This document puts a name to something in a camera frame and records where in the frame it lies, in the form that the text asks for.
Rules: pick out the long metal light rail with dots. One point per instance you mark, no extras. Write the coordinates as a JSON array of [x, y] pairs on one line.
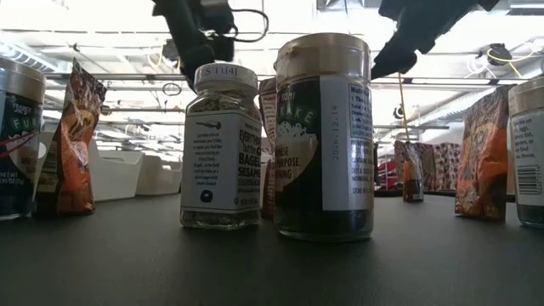
[[127, 77]]

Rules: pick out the gold-lid furikake jar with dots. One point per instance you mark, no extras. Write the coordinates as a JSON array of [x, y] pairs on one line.
[[529, 161], [306, 170], [19, 149]]

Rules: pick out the patterned cloth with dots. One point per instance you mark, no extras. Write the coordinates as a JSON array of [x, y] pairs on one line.
[[442, 166]]

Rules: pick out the silver ventilation duct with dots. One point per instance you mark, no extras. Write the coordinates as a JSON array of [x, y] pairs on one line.
[[442, 115], [21, 53]]

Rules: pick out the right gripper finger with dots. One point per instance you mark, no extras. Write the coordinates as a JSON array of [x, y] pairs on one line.
[[399, 51]]

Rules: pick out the white-lid bagel seasoning jar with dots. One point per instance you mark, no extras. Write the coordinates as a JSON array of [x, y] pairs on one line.
[[219, 161]]

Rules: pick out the brown taco seasoning packet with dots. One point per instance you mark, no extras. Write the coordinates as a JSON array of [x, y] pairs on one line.
[[482, 170], [268, 110], [412, 178], [72, 170]]

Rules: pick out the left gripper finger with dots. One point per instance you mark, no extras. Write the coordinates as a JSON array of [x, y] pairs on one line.
[[193, 47], [224, 49]]

